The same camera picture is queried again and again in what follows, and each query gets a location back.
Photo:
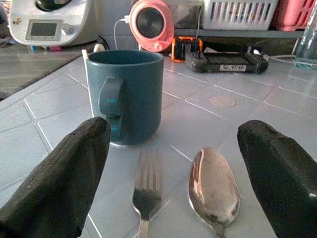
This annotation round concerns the pink round speaker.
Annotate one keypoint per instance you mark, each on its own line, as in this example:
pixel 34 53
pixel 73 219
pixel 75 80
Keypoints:
pixel 151 23

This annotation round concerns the white kitchen machine with display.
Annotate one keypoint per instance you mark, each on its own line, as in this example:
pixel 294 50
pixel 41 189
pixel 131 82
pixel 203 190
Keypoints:
pixel 49 21

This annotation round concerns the teal ceramic mug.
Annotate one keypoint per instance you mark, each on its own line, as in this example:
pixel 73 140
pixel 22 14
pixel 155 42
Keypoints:
pixel 128 96

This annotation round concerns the white slatted plastic basket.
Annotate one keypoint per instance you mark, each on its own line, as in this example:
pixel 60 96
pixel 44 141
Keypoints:
pixel 237 13

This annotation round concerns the black remote controller with label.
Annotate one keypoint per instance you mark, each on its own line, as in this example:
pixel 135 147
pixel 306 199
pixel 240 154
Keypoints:
pixel 226 62

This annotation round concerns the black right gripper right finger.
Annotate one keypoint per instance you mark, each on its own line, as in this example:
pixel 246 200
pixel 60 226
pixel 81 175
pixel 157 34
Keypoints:
pixel 280 178

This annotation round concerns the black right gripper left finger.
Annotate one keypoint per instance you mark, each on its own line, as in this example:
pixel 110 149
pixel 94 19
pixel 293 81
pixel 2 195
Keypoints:
pixel 62 178

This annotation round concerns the clear glass bottle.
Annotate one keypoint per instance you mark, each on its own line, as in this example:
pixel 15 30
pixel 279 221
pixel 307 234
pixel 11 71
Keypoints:
pixel 307 42

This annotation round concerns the silver metal spoon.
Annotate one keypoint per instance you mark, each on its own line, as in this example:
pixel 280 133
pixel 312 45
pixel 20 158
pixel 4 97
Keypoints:
pixel 213 191

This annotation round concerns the orange and black device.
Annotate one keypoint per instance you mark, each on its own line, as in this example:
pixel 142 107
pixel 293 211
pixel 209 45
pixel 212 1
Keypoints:
pixel 185 48

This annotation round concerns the grey metal shelf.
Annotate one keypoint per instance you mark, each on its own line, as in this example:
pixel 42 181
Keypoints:
pixel 237 33

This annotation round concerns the silver metal fork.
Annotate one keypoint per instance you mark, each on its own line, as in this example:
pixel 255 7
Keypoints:
pixel 147 188

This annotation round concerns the red slatted plastic basket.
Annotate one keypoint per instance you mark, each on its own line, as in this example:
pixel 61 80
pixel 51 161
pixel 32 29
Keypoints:
pixel 292 15

